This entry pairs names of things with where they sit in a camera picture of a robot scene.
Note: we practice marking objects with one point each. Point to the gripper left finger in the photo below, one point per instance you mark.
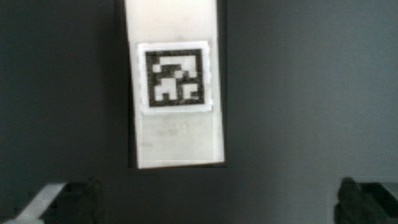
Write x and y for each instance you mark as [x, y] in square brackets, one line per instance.
[66, 204]

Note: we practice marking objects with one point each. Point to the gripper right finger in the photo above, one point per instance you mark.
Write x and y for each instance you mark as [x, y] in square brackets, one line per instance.
[366, 202]

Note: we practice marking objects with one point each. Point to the white table leg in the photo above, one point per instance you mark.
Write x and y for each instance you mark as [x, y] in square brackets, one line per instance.
[172, 38]

